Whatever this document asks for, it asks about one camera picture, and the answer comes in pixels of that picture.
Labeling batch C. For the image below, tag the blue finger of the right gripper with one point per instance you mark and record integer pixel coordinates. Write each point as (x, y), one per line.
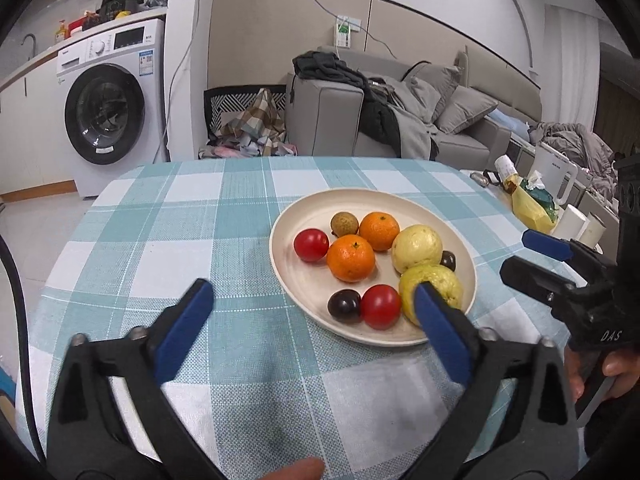
(547, 244)
(564, 299)

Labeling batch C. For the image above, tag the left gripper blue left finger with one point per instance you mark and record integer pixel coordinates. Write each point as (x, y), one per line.
(87, 435)

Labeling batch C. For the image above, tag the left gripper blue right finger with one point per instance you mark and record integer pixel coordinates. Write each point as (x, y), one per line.
(538, 437)

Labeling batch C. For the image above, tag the green yellow guava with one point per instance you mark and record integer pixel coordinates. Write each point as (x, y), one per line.
(443, 279)

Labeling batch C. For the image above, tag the dark purple plum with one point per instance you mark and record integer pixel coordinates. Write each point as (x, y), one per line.
(344, 306)
(449, 260)

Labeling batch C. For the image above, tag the pale yellow guava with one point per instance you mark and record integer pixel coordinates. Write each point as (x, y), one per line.
(416, 245)

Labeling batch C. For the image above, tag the red tomato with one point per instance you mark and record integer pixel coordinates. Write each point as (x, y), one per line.
(380, 307)
(311, 245)

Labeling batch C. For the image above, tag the small orange mandarin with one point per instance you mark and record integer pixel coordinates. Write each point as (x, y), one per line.
(379, 229)

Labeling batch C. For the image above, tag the large orange mandarin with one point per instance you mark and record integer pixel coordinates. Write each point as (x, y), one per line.
(351, 258)

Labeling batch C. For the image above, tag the brown longan front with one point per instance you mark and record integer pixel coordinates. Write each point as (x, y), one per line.
(344, 223)

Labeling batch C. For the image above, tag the person's right hand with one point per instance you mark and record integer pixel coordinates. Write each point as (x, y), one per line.
(621, 364)

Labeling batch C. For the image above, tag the person's left hand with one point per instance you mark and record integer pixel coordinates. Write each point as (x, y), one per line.
(310, 468)

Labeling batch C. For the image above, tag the yellow plastic bag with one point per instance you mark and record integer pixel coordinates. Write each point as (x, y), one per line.
(534, 206)

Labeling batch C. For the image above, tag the white electric kettle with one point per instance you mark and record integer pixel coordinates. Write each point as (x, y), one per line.
(555, 171)

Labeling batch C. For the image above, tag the grey blanket heap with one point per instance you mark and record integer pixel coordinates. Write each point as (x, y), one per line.
(584, 148)

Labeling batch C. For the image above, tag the white medicine bottle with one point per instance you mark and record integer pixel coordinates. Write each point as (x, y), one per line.
(505, 168)

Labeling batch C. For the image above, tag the teal plaid tablecloth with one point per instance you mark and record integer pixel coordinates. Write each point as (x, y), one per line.
(263, 385)

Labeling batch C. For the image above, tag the grey sofa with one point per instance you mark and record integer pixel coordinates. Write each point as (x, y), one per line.
(476, 147)

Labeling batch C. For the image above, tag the grey cushion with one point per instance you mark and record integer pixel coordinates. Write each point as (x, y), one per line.
(464, 108)
(433, 84)

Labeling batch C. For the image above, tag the cream round plate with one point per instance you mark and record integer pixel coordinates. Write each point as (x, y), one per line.
(310, 285)

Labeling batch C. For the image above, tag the dark clothes pile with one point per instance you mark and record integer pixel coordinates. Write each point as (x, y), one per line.
(332, 110)

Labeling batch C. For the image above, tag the white kitchen cabinets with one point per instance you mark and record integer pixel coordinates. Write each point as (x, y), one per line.
(33, 138)

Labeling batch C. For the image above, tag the white washing machine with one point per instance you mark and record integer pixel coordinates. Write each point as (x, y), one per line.
(113, 106)

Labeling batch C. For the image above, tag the black patterned laundry basket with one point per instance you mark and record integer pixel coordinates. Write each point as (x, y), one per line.
(225, 102)

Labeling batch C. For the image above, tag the plaid cloth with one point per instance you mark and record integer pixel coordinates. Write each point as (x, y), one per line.
(259, 131)

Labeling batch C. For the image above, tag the white wall socket charger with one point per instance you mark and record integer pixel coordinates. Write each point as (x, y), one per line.
(345, 27)

